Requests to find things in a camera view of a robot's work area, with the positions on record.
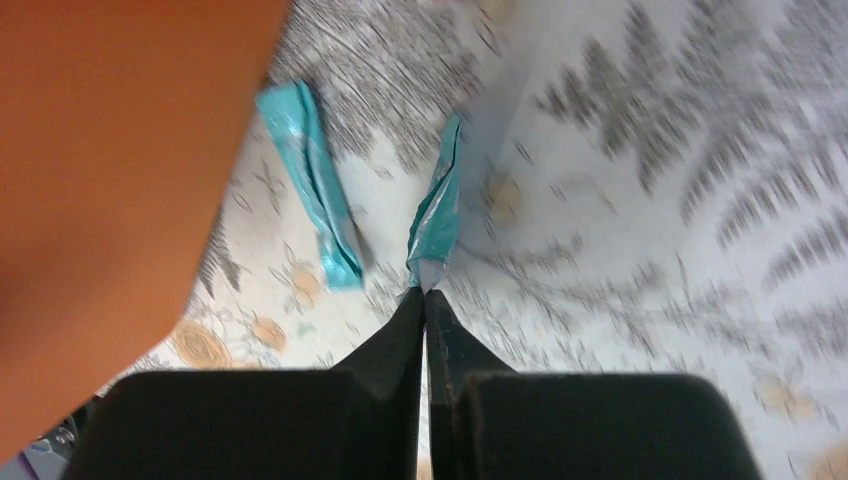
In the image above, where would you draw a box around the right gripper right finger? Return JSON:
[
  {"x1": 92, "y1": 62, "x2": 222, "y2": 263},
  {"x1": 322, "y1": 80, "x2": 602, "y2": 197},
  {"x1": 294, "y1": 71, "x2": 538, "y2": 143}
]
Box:
[{"x1": 424, "y1": 290, "x2": 761, "y2": 479}]

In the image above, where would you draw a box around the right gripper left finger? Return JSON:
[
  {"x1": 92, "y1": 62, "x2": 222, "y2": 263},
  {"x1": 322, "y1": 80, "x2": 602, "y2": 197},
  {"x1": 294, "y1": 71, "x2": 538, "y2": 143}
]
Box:
[{"x1": 64, "y1": 287, "x2": 424, "y2": 479}]

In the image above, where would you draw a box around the orange plastic medicine box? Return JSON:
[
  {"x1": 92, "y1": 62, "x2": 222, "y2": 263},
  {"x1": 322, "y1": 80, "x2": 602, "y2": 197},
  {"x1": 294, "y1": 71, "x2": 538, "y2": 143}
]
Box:
[{"x1": 1, "y1": 1, "x2": 290, "y2": 459}]

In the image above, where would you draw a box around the floral table mat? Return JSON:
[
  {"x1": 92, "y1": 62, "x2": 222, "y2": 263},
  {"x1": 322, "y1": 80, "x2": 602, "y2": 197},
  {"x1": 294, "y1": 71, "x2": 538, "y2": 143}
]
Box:
[{"x1": 131, "y1": 1, "x2": 847, "y2": 479}]

